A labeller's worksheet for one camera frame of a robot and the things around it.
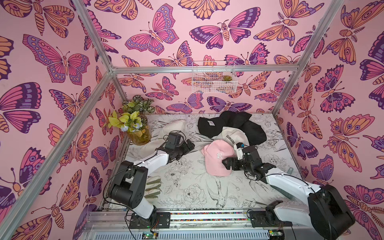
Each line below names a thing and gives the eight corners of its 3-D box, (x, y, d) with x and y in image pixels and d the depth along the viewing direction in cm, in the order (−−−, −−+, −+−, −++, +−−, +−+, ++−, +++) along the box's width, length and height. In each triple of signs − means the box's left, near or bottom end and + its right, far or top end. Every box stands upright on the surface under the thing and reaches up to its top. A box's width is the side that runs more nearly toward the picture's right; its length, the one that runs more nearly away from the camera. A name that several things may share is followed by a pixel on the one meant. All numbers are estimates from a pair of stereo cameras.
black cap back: (217, 126, 115) (218, 120, 110) (223, 113, 124) (224, 107, 119) (245, 134, 110) (247, 129, 105) (248, 120, 119) (251, 114, 114)
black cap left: (202, 138, 108) (202, 134, 104) (197, 122, 118) (197, 117, 114) (231, 132, 111) (233, 128, 107) (224, 117, 121) (225, 112, 117)
